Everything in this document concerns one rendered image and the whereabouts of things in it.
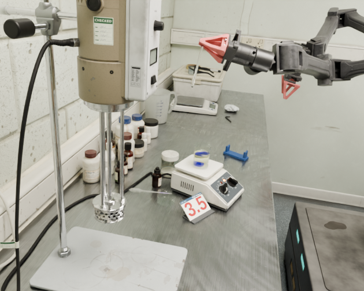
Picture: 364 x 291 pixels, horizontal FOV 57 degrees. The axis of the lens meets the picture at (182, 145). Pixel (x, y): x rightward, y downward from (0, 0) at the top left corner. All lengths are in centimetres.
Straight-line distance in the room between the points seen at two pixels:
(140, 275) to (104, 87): 42
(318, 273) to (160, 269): 86
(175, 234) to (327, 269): 81
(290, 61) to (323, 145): 168
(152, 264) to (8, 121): 48
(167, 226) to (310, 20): 179
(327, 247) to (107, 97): 131
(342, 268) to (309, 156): 120
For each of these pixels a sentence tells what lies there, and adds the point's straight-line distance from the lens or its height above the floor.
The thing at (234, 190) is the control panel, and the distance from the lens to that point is 106.
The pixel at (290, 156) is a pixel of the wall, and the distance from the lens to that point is 261.
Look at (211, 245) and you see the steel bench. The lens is 89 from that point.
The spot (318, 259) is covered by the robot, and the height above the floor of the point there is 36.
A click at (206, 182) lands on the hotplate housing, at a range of 101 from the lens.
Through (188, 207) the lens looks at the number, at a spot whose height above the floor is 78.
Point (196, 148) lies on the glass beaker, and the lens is 102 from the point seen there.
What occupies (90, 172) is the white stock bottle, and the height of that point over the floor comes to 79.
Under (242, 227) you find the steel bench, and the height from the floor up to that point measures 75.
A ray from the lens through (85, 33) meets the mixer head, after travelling 57.
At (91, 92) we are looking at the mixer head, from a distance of 58.
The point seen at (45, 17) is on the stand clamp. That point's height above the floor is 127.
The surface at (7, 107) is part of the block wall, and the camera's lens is 89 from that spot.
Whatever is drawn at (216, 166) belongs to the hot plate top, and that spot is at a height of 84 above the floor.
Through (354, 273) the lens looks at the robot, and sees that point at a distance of 159.
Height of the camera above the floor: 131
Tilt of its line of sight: 23 degrees down
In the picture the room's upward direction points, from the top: 5 degrees clockwise
